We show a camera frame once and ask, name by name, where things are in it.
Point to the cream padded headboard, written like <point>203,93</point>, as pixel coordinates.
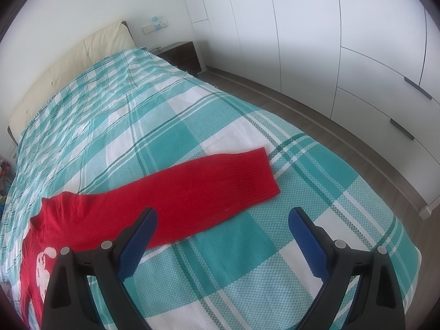
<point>86,51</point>

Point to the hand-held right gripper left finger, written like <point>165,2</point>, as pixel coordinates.
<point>137,244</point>

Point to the red knit sweater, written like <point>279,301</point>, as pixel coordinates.
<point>192,192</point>

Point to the white wall switch panel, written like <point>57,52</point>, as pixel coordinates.
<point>154,25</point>

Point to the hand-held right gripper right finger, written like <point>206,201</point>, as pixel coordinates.
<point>306,240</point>

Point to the teal white checked blanket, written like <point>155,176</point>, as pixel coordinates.
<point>206,127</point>

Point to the white wardrobe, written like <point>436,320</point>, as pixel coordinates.
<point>309,24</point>

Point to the dark wooden nightstand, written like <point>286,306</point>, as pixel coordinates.
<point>182,53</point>

